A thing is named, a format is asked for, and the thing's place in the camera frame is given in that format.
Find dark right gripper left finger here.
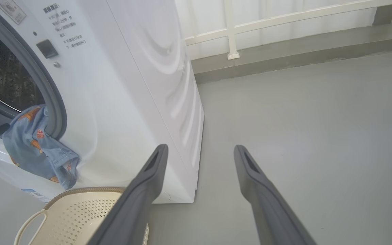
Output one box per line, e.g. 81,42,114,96
87,144,168,245

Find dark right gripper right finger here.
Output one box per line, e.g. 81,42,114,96
233,145,317,245

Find blue cartoon print garment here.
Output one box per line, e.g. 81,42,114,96
1,105,80,190

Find perforated steel washing machine drum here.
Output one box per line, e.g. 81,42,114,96
0,22,45,113

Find black door latch socket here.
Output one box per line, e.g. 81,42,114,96
36,39,59,59

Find white front-load washing machine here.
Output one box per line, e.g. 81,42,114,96
0,0,205,204

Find cream perforated laundry basket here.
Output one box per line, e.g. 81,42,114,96
14,186,149,245

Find blue energy label sticker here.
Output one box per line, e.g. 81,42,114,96
21,188,55,202

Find grey warning label sticker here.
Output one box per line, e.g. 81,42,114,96
0,0,26,25

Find printed black text label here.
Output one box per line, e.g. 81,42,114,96
43,3,87,48

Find white metal railing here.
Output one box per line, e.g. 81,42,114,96
184,0,392,60

